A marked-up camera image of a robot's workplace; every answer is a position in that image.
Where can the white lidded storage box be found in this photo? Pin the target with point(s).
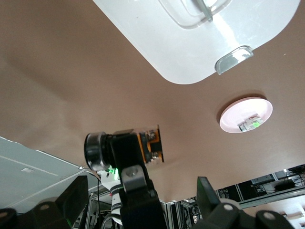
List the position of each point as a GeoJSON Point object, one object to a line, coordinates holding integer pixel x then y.
{"type": "Point", "coordinates": [166, 35]}

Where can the aluminium frame rack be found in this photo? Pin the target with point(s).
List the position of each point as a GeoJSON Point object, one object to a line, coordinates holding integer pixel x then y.
{"type": "Point", "coordinates": [262, 188]}

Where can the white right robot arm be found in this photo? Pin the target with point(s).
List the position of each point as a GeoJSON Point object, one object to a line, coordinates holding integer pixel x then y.
{"type": "Point", "coordinates": [114, 193]}

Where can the round pink plate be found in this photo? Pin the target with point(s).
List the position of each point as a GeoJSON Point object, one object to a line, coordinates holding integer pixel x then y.
{"type": "Point", "coordinates": [233, 114]}

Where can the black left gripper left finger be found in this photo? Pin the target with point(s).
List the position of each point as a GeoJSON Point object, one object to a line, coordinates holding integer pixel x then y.
{"type": "Point", "coordinates": [71, 200]}

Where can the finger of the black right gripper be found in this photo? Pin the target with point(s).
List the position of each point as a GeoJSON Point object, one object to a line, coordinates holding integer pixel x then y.
{"type": "Point", "coordinates": [128, 152]}

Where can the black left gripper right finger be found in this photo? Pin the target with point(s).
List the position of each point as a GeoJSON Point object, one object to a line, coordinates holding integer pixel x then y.
{"type": "Point", "coordinates": [209, 202]}

